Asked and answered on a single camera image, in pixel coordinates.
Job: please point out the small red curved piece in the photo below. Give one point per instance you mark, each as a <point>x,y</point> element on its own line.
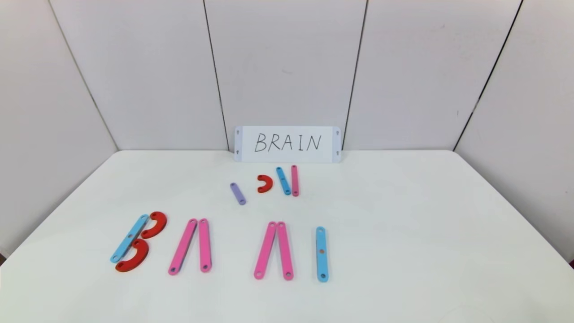
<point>268,184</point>

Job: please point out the long pink bar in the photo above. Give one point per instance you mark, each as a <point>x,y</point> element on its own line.
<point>204,245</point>
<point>183,246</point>
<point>284,251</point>
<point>265,250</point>

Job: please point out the short pink bar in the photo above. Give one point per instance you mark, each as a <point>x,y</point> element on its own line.
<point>294,181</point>

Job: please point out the short blue bar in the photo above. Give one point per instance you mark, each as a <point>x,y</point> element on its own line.
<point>283,181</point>

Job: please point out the long blue bar orange dot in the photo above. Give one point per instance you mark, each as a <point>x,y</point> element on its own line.
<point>322,264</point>

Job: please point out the white BRAIN sign card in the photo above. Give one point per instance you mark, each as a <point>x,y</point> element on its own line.
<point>287,154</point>

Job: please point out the short purple bar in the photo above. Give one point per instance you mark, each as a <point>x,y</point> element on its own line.
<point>237,193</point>

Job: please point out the large red curved piece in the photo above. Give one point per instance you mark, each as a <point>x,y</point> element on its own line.
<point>139,260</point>
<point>159,220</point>

